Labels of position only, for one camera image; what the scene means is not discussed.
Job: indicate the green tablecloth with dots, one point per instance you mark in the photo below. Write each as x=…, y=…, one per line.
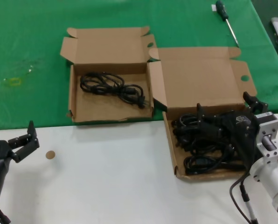
x=36, y=46

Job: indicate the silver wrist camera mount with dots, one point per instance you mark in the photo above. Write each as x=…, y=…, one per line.
x=269, y=130

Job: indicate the cardboard box with notched lid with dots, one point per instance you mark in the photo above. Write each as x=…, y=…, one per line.
x=101, y=109

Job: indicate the small white tag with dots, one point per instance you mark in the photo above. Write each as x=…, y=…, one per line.
x=213, y=8

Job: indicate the round cardboard disc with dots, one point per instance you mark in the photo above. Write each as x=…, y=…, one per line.
x=50, y=154

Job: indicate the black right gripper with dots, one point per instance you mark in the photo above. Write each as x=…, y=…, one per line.
x=242, y=128

